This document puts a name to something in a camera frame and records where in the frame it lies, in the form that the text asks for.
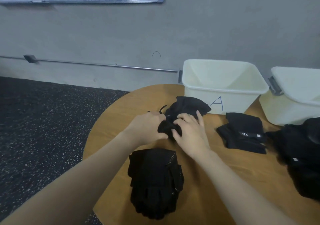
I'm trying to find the person's right hand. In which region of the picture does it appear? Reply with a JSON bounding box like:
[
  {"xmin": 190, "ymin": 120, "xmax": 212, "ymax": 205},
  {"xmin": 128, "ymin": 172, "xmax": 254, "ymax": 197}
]
[{"xmin": 171, "ymin": 110, "xmax": 212, "ymax": 159}]

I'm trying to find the person's left hand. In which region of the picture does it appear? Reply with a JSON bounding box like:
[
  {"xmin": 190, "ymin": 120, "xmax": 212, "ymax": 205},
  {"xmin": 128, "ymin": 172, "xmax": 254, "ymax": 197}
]
[{"xmin": 125, "ymin": 111, "xmax": 171, "ymax": 147}]

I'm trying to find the pile of black gloves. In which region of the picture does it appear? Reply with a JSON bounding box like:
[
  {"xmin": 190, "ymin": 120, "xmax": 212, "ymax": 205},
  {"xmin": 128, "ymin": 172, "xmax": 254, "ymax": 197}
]
[
  {"xmin": 157, "ymin": 96, "xmax": 320, "ymax": 183},
  {"xmin": 127, "ymin": 148, "xmax": 185, "ymax": 220}
]

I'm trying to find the white plastic bin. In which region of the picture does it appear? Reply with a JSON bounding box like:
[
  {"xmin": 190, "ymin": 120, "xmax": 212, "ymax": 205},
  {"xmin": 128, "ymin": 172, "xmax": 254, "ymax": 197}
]
[
  {"xmin": 181, "ymin": 59, "xmax": 270, "ymax": 115},
  {"xmin": 259, "ymin": 66, "xmax": 320, "ymax": 126}
]

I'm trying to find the stack of black gloves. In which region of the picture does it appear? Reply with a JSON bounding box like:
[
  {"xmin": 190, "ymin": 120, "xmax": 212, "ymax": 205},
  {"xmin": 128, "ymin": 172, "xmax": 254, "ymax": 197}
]
[{"xmin": 127, "ymin": 148, "xmax": 185, "ymax": 220}]

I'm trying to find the black fingerless glove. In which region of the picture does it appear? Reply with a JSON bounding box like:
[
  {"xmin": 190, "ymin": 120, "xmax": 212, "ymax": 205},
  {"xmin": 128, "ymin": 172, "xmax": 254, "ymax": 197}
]
[{"xmin": 287, "ymin": 165, "xmax": 320, "ymax": 201}]

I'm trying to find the person's left forearm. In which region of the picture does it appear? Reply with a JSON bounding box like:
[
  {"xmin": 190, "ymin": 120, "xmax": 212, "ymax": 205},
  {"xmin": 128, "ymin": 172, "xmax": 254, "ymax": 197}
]
[{"xmin": 0, "ymin": 130, "xmax": 146, "ymax": 225}]

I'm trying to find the person's right forearm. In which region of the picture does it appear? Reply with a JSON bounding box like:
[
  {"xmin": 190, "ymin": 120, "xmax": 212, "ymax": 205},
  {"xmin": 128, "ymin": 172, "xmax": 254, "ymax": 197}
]
[{"xmin": 192, "ymin": 147, "xmax": 301, "ymax": 225}]

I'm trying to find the grey wall pipe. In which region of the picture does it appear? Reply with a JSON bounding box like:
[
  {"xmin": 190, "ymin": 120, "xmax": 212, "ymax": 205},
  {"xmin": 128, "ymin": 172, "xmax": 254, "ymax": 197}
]
[{"xmin": 0, "ymin": 55, "xmax": 183, "ymax": 74}]

